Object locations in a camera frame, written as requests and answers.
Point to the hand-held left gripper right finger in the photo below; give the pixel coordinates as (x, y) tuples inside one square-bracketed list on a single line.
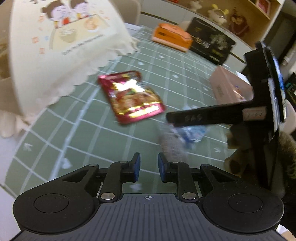
[(161, 168)]

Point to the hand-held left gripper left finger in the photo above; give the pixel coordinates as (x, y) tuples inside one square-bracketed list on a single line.
[(137, 166)]

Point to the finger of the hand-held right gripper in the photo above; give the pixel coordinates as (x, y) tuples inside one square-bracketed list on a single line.
[(203, 117)]

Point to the blue candy clear packet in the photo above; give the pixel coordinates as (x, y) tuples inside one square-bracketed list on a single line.
[(192, 136)]

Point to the pink cardboard box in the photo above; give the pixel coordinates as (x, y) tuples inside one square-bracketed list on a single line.
[(227, 85)]

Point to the red shiny snack packet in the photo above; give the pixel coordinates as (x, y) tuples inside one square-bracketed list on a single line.
[(133, 97)]

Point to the person's right hand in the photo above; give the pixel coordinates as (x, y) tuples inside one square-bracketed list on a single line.
[(245, 148)]

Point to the green checked tablecloth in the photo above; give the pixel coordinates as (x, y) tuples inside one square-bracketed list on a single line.
[(92, 139)]

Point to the brown decorative figure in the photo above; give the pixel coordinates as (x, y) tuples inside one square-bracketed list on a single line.
[(238, 23)]

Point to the black tree print snack bag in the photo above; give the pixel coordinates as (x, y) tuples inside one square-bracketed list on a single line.
[(208, 41)]

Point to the orange tissue pack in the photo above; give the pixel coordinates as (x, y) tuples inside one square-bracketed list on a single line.
[(172, 37)]

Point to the white rabbit figurine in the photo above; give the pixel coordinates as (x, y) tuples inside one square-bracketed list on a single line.
[(217, 14)]

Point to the white vase with flowers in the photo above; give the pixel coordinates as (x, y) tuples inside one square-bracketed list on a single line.
[(194, 2)]

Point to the beige dining chair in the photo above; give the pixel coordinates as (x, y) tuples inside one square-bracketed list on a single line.
[(129, 10)]

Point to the cream cartoon print cloth bag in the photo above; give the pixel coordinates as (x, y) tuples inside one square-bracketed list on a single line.
[(57, 58)]

